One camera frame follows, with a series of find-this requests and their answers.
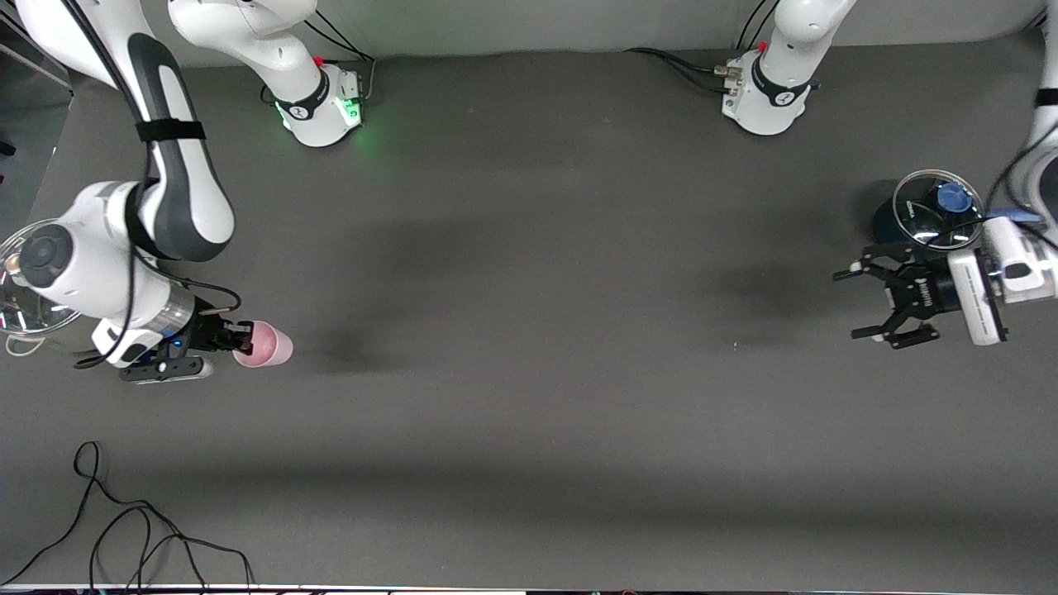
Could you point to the metal frame rail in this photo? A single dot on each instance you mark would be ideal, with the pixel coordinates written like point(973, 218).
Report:
point(37, 51)

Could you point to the pink cup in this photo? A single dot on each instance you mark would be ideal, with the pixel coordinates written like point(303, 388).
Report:
point(273, 345)

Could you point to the dark blue cooking pot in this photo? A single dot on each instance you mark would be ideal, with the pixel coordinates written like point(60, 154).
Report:
point(888, 227)

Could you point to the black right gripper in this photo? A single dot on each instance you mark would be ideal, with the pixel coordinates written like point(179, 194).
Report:
point(206, 331)

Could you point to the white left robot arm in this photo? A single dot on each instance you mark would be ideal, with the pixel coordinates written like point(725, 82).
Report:
point(777, 91)

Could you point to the glass lid with beige knob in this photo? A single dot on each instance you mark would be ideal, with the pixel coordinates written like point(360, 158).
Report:
point(16, 318)

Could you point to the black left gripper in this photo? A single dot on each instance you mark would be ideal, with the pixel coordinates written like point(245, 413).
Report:
point(924, 295)

